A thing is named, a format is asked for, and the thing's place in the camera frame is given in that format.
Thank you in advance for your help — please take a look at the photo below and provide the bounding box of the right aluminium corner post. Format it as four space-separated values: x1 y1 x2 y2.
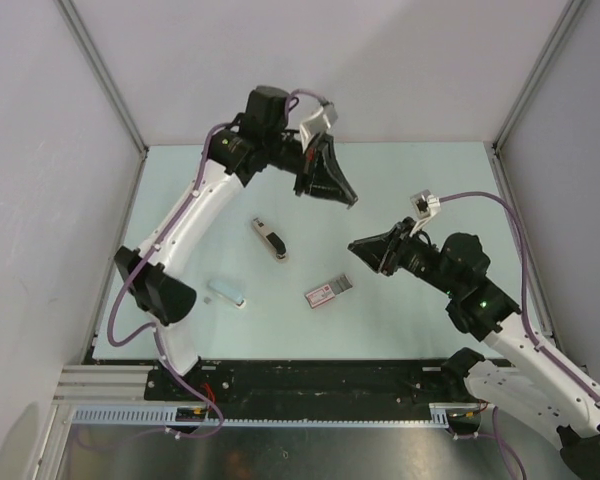
492 0 591 152

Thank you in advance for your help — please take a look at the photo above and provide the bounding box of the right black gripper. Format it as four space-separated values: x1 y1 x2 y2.
348 217 461 297

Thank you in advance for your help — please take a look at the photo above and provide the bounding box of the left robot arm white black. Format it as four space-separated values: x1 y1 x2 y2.
107 85 358 400

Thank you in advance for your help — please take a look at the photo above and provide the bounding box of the left aluminium corner post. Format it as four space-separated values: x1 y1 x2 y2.
54 0 149 154

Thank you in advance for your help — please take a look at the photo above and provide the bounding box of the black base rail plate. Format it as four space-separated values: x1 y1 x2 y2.
144 359 478 422

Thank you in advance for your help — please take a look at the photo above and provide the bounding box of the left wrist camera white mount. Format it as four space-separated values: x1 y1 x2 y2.
298 103 338 152

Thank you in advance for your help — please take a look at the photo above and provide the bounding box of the aluminium corner post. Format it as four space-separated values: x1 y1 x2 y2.
492 0 591 152
54 0 149 154

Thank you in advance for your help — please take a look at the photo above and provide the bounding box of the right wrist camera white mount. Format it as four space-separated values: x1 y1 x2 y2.
410 190 441 237

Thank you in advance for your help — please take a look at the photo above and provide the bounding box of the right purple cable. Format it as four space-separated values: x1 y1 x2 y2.
437 191 600 476

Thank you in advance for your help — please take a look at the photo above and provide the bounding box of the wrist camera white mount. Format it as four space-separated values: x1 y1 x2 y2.
298 103 338 152
410 190 441 237

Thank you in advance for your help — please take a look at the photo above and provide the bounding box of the light blue stapler cover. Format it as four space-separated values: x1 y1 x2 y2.
207 278 246 308

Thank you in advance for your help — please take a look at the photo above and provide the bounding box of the grey slotted cable duct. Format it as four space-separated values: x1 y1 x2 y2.
69 403 451 430

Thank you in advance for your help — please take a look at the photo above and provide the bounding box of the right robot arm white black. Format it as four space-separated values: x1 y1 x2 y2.
348 217 600 479

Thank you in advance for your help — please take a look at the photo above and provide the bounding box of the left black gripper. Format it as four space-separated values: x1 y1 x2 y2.
264 130 355 205

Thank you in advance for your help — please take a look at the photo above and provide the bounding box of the aluminium front frame rail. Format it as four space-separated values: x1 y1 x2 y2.
53 365 152 405

